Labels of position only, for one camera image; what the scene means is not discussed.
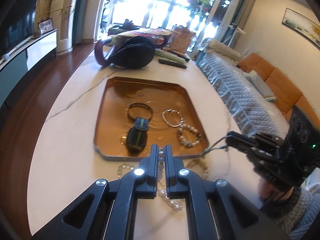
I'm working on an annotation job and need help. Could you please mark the orange sofa cushions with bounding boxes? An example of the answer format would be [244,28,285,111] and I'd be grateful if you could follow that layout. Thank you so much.
[237,53,319,126]

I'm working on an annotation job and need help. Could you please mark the clear crystal bead bracelet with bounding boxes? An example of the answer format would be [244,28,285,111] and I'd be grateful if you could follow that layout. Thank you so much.
[117,163,139,179]

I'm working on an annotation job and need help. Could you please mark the black television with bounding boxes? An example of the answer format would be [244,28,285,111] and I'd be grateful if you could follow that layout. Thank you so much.
[1,0,37,56]

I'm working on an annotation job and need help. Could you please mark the silver rose chain bracelet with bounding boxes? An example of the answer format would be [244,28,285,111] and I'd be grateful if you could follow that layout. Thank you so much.
[162,109,185,128]

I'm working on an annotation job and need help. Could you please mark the woven straw fan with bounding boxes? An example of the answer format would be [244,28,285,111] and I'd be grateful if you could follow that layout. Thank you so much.
[116,28,180,38]

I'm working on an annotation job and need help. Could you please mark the framed photo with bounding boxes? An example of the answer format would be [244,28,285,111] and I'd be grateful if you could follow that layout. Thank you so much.
[38,18,54,34]

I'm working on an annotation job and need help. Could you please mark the black green smart watch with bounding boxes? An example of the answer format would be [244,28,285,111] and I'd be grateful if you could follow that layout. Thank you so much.
[125,117,149,153]

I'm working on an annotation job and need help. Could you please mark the bamboo plant in vase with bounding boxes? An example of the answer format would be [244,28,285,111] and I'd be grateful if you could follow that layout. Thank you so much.
[35,0,74,40]

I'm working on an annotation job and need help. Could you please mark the pink gift bag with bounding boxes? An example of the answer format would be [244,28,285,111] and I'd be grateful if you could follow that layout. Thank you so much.
[169,25,196,54]

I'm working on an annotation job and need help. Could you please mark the black purple handbag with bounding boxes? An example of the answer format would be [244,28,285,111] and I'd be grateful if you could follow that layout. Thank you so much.
[94,36,155,69]

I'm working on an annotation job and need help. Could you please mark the person's right hand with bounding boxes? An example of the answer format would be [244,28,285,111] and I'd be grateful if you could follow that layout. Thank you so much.
[258,178,294,201]

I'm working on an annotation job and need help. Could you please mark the white teal tv cabinet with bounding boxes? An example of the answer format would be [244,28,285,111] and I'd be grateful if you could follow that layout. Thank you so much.
[1,29,57,104]

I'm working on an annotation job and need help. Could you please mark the green folded umbrella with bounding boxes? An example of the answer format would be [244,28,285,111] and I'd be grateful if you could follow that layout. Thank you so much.
[155,49,187,64]

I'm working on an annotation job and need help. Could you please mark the pearl safety pin brooch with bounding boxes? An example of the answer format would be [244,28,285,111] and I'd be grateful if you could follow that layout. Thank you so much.
[157,147,183,211]

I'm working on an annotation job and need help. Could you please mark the copper metal tray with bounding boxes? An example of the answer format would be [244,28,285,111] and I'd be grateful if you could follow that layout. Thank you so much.
[93,76,209,161]

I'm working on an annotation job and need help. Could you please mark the green mixed bead bracelet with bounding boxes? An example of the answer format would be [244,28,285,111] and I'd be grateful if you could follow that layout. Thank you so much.
[202,135,230,156]

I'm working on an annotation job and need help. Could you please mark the black remote control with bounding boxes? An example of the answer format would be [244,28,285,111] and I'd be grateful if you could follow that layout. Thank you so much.
[158,59,187,69]

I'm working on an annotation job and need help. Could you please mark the quilted grey sofa cover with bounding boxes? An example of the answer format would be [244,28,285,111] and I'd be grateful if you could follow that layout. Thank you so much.
[196,38,289,139]

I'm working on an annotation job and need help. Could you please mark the wall painting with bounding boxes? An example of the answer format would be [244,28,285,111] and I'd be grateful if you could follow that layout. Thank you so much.
[282,8,319,47]

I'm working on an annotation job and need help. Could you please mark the grey knitted sleeve forearm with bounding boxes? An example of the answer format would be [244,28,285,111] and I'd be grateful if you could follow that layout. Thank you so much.
[263,184,319,239]

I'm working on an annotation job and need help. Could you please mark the dark metal bangle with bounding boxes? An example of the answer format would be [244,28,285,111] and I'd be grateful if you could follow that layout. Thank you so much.
[127,102,153,121]

